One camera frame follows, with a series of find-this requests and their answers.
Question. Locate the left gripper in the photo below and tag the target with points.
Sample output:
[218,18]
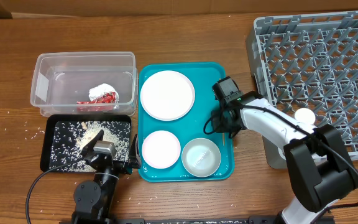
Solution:
[134,158]

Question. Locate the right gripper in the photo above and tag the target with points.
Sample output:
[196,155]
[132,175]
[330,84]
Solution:
[217,126]

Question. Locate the grey bowl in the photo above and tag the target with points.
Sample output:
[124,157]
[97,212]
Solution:
[201,157]

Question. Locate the red snack wrapper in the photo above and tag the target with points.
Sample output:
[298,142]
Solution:
[101,103]

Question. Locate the small white plate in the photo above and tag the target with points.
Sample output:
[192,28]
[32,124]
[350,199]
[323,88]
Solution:
[161,149]

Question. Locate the white napkin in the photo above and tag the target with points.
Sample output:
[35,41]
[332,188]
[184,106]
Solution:
[101,90]

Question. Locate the large white plate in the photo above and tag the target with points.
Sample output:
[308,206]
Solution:
[167,95]

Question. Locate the white paper cup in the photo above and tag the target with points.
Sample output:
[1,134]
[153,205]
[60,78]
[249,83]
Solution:
[305,115]

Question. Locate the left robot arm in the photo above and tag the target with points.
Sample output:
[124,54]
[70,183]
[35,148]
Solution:
[93,198]

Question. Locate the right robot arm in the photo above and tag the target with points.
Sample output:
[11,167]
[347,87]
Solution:
[319,167]

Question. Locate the grey dishwasher rack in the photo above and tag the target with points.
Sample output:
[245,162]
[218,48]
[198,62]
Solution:
[310,61]

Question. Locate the spilled rice pile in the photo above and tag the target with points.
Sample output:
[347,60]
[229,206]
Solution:
[69,138]

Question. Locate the black rectangular tray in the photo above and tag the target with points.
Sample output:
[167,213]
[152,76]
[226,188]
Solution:
[51,122]

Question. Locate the teal plastic tray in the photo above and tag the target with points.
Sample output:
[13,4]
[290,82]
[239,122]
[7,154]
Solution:
[203,76]

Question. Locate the clear plastic bin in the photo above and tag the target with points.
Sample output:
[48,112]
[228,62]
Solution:
[62,79]

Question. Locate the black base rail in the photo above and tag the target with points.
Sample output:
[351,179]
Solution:
[216,220]

